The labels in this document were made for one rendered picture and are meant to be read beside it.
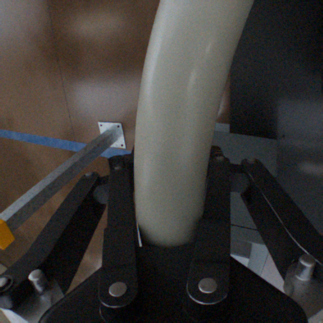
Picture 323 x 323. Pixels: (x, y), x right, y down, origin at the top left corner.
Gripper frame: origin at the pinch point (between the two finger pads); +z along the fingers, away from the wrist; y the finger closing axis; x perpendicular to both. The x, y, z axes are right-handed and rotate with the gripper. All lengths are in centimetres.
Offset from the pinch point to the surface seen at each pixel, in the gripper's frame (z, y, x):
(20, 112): 191, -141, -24
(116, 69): 146, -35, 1
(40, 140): 188, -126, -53
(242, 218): 54, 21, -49
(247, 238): 45, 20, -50
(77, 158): 116, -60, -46
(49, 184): 91, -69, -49
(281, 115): 111, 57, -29
